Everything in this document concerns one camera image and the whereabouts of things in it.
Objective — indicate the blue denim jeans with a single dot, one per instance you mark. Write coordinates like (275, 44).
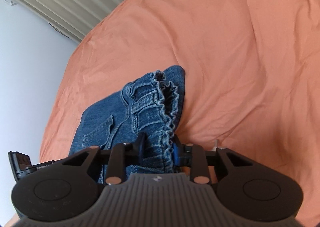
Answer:
(151, 104)

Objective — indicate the orange bed sheet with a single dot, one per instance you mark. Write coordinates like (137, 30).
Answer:
(251, 78)

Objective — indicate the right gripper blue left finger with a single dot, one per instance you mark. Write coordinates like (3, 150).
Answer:
(122, 156)

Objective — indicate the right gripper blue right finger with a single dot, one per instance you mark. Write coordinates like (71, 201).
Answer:
(191, 156)

